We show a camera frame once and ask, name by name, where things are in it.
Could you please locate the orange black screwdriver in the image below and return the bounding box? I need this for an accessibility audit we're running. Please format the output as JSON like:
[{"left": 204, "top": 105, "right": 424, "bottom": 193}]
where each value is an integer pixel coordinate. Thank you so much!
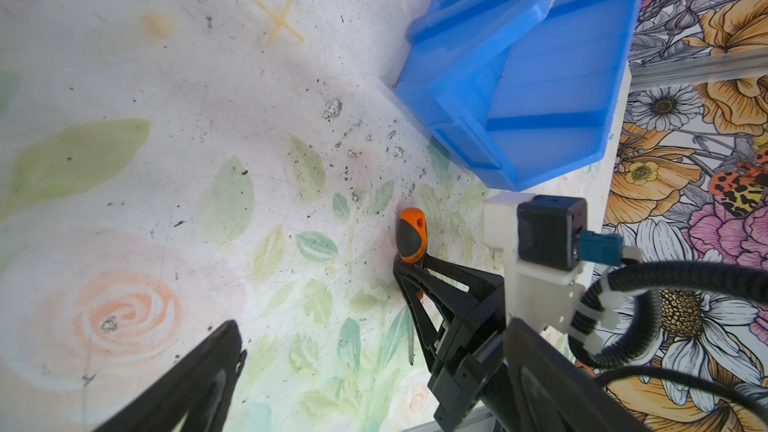
[{"left": 395, "top": 207, "right": 430, "bottom": 367}]

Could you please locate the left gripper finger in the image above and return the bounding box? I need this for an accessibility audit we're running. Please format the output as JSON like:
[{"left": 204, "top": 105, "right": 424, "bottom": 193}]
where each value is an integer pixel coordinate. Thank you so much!
[{"left": 97, "top": 320, "right": 247, "bottom": 431}]

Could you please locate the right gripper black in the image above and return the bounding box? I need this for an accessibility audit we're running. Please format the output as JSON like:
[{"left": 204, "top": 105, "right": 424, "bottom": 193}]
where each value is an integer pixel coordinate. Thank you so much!
[{"left": 393, "top": 255, "right": 521, "bottom": 431}]

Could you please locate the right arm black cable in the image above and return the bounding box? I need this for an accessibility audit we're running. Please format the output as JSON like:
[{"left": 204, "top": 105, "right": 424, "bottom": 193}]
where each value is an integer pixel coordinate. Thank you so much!
[{"left": 566, "top": 260, "right": 768, "bottom": 427}]

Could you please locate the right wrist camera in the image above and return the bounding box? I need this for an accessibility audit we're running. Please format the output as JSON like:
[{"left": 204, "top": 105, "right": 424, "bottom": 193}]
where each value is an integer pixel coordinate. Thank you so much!
[{"left": 484, "top": 192, "right": 624, "bottom": 272}]

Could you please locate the blue plastic bin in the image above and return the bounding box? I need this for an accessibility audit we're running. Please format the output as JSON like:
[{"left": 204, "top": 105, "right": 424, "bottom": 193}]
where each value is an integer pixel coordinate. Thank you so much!
[{"left": 395, "top": 0, "right": 641, "bottom": 192}]

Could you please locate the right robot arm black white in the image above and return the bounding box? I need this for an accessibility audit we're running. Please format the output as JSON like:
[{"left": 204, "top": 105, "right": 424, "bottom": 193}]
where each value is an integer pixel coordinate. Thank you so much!
[{"left": 393, "top": 256, "right": 644, "bottom": 431}]

